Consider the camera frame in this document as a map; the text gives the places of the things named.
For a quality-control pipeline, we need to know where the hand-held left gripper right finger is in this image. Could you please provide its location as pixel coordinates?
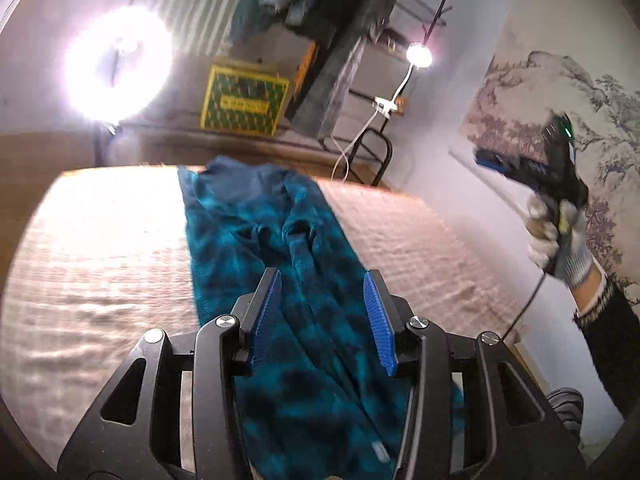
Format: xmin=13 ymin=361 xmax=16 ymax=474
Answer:
xmin=362 ymin=270 xmax=588 ymax=480

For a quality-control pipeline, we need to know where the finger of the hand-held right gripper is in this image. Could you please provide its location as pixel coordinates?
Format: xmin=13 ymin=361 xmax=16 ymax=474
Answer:
xmin=474 ymin=149 xmax=517 ymax=177

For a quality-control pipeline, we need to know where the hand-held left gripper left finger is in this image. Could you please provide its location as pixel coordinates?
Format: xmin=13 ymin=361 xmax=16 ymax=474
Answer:
xmin=56 ymin=267 xmax=283 ymax=480

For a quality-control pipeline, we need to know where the teal plaid fleece jacket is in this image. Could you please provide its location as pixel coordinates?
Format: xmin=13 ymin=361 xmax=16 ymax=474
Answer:
xmin=177 ymin=155 xmax=466 ymax=480

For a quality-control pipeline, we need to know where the person's right forearm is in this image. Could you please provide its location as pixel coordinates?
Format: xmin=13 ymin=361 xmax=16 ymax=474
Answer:
xmin=572 ymin=267 xmax=640 ymax=418

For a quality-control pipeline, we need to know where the black metal clothes rack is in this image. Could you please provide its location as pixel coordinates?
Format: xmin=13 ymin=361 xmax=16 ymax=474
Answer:
xmin=280 ymin=0 xmax=456 ymax=186

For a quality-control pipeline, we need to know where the person's right hand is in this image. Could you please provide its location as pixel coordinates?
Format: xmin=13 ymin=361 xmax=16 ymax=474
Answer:
xmin=525 ymin=192 xmax=608 ymax=289

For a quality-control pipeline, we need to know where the white clip lamp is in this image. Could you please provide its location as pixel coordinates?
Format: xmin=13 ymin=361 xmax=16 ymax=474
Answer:
xmin=330 ymin=42 xmax=433 ymax=181

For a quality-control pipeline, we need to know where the beige plaid bed blanket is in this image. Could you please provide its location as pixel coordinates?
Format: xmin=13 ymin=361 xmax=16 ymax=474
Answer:
xmin=0 ymin=165 xmax=531 ymax=461

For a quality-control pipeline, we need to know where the grey plaid hanging coat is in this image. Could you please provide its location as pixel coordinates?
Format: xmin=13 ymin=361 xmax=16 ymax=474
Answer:
xmin=290 ymin=0 xmax=408 ymax=141

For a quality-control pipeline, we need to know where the orange narrow object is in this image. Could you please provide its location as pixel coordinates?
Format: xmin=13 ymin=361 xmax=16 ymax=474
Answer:
xmin=296 ymin=42 xmax=321 ymax=103

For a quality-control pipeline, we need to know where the striped grey shoe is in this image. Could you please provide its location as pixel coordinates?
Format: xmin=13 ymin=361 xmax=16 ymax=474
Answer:
xmin=544 ymin=387 xmax=584 ymax=443

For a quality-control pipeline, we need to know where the yellow green patterned box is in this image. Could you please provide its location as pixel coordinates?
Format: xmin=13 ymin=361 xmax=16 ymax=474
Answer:
xmin=199 ymin=62 xmax=291 ymax=136

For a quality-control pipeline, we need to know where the dark green hanging jacket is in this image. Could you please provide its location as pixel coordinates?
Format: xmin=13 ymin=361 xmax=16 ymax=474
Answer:
xmin=230 ymin=0 xmax=266 ymax=46

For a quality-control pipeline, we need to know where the green white striped cloth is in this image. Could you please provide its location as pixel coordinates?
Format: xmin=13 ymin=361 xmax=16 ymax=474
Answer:
xmin=155 ymin=0 xmax=261 ymax=56

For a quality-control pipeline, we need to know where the landscape wall tapestry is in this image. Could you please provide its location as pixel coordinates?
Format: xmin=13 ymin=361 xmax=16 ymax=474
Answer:
xmin=457 ymin=50 xmax=640 ymax=306

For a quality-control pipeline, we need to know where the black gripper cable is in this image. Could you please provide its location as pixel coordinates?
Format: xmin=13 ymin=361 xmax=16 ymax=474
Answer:
xmin=500 ymin=270 xmax=547 ymax=342

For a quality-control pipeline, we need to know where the ring light on stand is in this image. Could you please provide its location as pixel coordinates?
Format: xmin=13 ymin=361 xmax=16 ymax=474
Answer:
xmin=62 ymin=7 xmax=173 ymax=166

